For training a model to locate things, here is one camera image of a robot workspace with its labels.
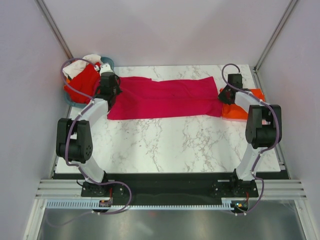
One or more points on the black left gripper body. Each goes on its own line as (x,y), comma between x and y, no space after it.
(116,90)

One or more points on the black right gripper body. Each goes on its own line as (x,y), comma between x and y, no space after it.
(223,96)

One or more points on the magenta t shirt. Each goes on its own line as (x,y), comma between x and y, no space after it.
(144,98)

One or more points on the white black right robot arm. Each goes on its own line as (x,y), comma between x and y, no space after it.
(263,132)

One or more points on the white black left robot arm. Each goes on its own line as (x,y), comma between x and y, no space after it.
(74,139)

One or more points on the folded orange t shirt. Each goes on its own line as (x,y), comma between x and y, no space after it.
(233,112)

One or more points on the red t shirt in basket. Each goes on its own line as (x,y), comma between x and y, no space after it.
(85,82)

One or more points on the teal laundry basket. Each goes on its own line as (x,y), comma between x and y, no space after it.
(66,80)

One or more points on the white black t shirt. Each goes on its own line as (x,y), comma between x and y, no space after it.
(77,66)

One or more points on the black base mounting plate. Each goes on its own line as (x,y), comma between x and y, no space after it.
(164,188)

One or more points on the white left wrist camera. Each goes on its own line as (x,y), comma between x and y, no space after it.
(103,68)

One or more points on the left aluminium corner post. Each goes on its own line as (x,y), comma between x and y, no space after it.
(54,27)

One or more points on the aluminium corner post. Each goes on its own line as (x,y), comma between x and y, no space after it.
(276,33)
(54,27)

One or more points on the right aluminium corner post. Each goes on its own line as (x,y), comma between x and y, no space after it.
(276,33)

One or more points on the aluminium frame rail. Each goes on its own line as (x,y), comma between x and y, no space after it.
(288,189)

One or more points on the white slotted cable duct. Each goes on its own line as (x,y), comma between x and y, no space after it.
(111,204)

